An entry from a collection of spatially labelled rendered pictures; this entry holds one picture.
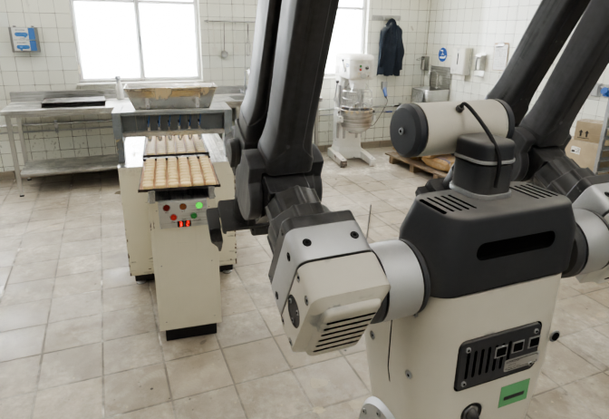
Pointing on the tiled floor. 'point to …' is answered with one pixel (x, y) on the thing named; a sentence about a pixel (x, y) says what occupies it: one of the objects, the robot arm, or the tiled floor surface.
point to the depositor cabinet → (131, 203)
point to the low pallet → (415, 165)
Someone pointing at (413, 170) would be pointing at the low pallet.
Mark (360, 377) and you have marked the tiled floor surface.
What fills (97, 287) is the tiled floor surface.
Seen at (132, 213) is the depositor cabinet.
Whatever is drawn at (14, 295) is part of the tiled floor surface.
